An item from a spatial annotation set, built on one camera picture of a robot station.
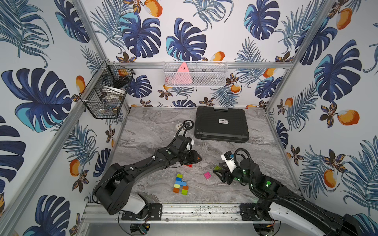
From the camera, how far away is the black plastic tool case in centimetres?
99

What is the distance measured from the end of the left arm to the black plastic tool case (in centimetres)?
24

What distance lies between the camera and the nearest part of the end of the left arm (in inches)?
26.5
